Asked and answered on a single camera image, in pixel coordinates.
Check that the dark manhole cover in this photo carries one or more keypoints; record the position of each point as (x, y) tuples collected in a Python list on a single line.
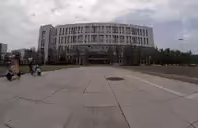
[(115, 79)]

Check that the large white curved building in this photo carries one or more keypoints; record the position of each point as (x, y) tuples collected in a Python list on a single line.
[(100, 40)]

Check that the grey concrete slab pavement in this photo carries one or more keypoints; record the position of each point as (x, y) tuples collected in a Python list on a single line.
[(93, 100)]

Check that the green grass strip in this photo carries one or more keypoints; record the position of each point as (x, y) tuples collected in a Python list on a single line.
[(53, 67)]

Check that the group of people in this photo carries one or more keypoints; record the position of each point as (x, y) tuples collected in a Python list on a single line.
[(34, 68)]

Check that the row of dark trees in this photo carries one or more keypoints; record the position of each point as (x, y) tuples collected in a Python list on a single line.
[(173, 56)]

